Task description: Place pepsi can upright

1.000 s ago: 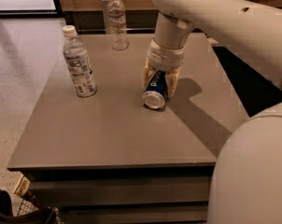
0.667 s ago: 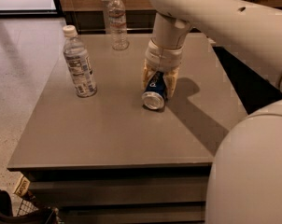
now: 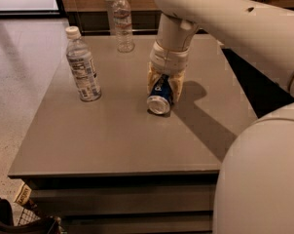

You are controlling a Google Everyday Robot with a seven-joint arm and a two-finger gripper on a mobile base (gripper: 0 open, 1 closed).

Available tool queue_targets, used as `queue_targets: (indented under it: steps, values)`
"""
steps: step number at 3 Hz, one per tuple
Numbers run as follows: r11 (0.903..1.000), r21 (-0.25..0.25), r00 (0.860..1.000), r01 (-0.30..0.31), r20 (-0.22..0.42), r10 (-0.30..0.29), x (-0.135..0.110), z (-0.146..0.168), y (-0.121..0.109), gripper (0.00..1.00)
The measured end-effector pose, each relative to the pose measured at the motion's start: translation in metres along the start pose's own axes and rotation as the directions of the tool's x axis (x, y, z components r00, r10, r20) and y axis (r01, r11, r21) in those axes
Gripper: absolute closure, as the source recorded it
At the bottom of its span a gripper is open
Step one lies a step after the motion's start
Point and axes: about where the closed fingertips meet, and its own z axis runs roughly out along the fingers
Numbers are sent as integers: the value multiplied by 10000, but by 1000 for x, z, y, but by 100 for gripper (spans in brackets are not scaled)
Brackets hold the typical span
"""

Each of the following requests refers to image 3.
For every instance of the clear empty water bottle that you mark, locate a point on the clear empty water bottle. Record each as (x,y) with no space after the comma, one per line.
(123,25)

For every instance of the black wire basket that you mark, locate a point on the black wire basket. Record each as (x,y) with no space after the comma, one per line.
(28,222)

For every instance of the tan snack package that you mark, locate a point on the tan snack package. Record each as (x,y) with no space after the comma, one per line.
(23,195)

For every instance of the labelled water bottle white cap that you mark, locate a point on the labelled water bottle white cap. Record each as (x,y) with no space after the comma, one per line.
(79,57)

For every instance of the blue pepsi can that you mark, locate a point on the blue pepsi can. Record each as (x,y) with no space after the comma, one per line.
(160,99)

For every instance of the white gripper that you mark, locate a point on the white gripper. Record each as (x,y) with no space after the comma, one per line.
(167,59)

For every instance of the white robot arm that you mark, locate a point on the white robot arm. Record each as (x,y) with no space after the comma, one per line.
(255,186)

